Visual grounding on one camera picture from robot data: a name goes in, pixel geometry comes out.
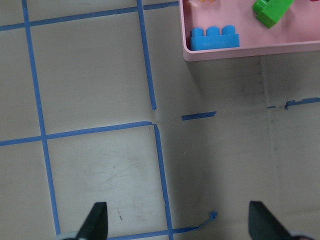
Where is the pink plastic box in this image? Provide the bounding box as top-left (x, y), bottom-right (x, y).
top-left (179, 0), bottom-right (320, 62)

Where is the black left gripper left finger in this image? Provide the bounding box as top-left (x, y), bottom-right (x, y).
top-left (76, 202), bottom-right (108, 240)

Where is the blue toy block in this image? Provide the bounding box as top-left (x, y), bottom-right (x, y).
top-left (190, 25), bottom-right (240, 51)

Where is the green toy block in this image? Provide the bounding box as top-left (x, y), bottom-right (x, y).
top-left (252, 0), bottom-right (294, 29)

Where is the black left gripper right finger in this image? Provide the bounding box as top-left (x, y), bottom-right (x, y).
top-left (248, 200), bottom-right (295, 240)

